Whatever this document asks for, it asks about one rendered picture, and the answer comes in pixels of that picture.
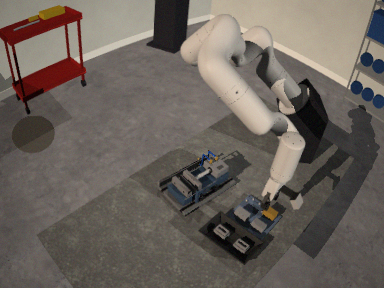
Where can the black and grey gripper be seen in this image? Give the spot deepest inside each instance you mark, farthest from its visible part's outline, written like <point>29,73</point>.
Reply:
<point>272,190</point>

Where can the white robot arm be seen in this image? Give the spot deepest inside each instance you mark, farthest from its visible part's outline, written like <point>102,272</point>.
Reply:
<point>213,61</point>

